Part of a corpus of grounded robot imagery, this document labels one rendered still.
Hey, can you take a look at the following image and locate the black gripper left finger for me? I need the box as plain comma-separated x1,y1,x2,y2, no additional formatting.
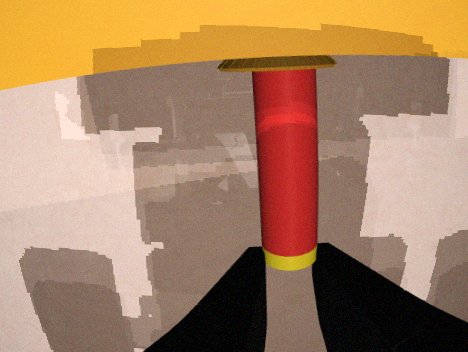
142,246,267,352

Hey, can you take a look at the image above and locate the red cylinder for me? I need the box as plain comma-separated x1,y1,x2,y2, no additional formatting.
253,68,319,270

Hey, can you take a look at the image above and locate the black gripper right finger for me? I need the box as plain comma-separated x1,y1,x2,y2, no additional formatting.
311,242,468,352

